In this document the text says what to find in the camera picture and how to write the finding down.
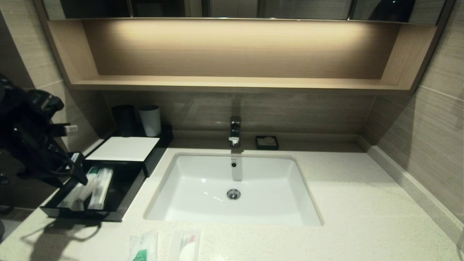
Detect toothbrush with green label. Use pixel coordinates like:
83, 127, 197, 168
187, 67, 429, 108
72, 166, 101, 210

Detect toothbrush with wooden handle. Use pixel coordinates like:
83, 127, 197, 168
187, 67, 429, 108
88, 168, 114, 210

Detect black box drawer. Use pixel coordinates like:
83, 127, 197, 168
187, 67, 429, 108
40, 161, 146, 222

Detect black cup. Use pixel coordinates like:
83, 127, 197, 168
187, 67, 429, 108
111, 105, 137, 138

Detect clear sachet with green print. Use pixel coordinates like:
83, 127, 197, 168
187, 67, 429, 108
129, 230, 158, 261

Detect white and green packets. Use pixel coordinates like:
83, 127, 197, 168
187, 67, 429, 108
57, 183, 82, 211

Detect white cup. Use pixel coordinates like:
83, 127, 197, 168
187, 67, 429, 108
139, 105, 162, 137

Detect white sink basin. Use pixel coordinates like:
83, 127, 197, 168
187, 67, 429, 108
143, 152, 323, 226

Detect clear packet with red item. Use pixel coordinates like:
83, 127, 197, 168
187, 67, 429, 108
170, 228, 202, 261

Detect chrome faucet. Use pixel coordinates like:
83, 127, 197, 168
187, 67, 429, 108
228, 116, 243, 149

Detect black soap dish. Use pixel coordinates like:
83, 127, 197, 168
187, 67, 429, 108
255, 136, 279, 150

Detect mirror cabinet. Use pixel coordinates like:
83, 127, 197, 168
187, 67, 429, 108
36, 0, 453, 23

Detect wooden wall shelf niche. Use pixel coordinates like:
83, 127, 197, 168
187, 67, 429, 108
49, 20, 437, 93

